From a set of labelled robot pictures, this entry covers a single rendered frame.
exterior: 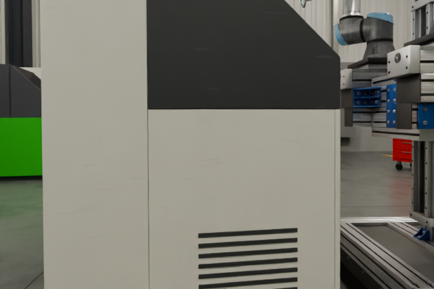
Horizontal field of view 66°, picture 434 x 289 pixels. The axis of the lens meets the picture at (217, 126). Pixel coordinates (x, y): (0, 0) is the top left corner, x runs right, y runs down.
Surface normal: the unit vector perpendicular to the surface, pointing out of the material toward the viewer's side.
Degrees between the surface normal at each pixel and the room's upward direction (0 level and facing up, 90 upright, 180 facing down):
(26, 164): 90
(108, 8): 90
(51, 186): 90
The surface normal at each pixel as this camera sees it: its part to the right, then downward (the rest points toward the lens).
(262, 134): 0.15, 0.02
